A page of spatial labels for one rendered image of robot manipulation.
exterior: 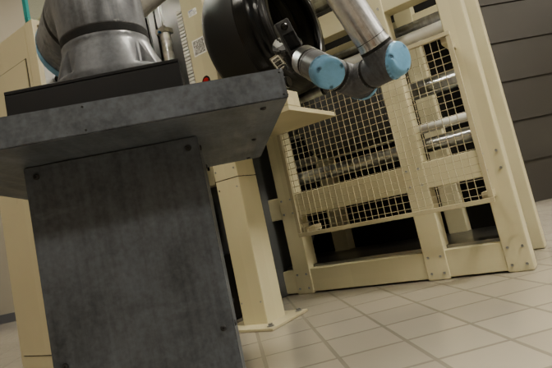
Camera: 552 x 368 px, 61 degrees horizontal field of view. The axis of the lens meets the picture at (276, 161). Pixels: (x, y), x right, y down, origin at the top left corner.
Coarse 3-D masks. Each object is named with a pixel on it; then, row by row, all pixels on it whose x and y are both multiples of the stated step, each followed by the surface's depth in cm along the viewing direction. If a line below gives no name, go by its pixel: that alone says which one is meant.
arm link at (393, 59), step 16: (336, 0) 121; (352, 0) 120; (352, 16) 121; (368, 16) 121; (352, 32) 123; (368, 32) 122; (384, 32) 123; (368, 48) 123; (384, 48) 122; (400, 48) 123; (368, 64) 126; (384, 64) 122; (400, 64) 122; (368, 80) 129; (384, 80) 127
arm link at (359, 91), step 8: (352, 64) 135; (352, 72) 133; (344, 80) 132; (352, 80) 133; (360, 80) 131; (344, 88) 134; (352, 88) 134; (360, 88) 133; (368, 88) 132; (376, 88) 137; (352, 96) 138; (360, 96) 138; (368, 96) 138
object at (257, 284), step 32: (192, 0) 209; (192, 32) 209; (192, 64) 210; (224, 192) 201; (256, 192) 204; (224, 224) 201; (256, 224) 199; (256, 256) 193; (256, 288) 192; (256, 320) 192
